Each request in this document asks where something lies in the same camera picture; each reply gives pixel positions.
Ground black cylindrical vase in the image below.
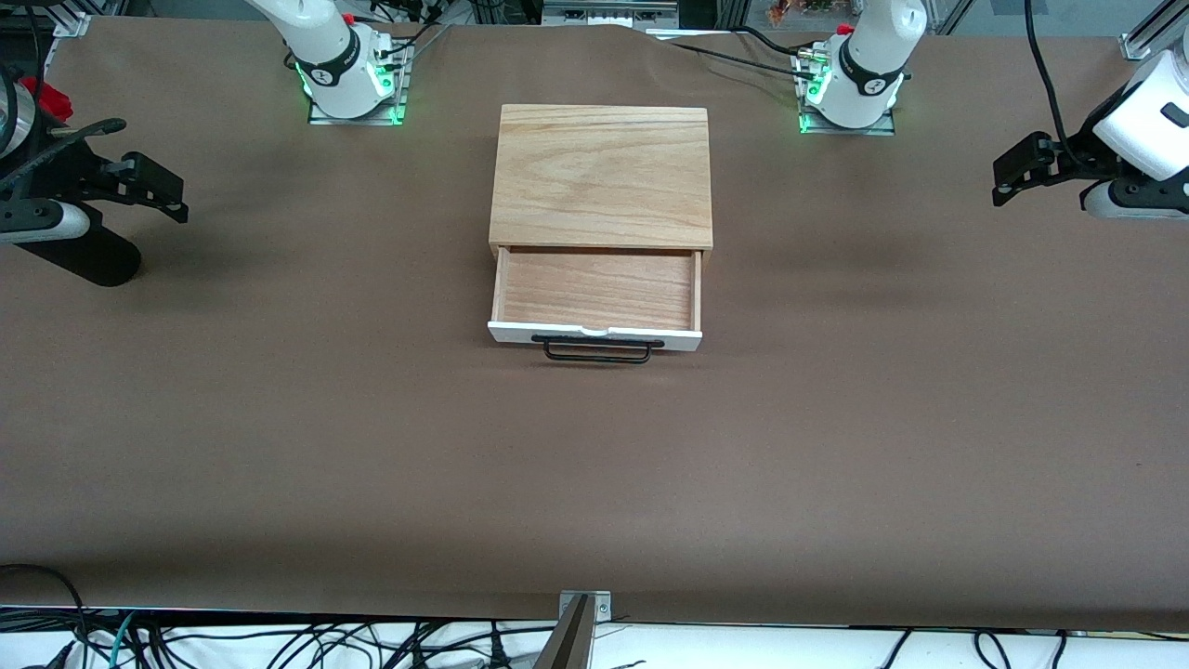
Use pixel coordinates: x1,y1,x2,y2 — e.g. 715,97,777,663
14,223,142,287

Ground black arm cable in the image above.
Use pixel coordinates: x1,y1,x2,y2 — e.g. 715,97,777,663
0,116,127,187
1025,0,1080,166

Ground grey background equipment box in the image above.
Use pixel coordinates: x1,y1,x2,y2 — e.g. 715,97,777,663
542,0,681,29

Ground teal cable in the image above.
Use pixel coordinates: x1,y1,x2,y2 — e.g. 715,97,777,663
100,610,142,669

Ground wooden drawer with white front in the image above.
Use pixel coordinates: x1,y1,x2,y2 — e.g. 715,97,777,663
488,246,704,352

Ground black looped cable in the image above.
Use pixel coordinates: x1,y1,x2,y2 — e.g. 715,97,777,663
0,563,91,669

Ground black metal drawer handle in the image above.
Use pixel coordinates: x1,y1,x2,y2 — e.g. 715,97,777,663
531,334,666,364

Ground black cable across table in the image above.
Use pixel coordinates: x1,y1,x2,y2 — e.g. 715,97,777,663
667,26,820,77

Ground tangled black cable bundle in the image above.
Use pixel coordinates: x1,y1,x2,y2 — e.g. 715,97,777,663
139,621,558,669

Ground aluminium frame profile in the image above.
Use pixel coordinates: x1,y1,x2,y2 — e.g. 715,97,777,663
1119,0,1189,62
51,0,94,38

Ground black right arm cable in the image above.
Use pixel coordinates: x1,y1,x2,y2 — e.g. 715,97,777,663
0,116,127,187

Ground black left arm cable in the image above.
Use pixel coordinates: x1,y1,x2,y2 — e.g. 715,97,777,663
1025,0,1080,166

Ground light wooden drawer cabinet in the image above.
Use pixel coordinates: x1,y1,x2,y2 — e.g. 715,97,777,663
489,104,714,270

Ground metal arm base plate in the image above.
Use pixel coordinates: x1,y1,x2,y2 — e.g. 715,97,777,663
795,46,897,137
308,39,411,126

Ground red rose bouquet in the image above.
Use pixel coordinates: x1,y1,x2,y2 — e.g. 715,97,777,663
19,77,73,122

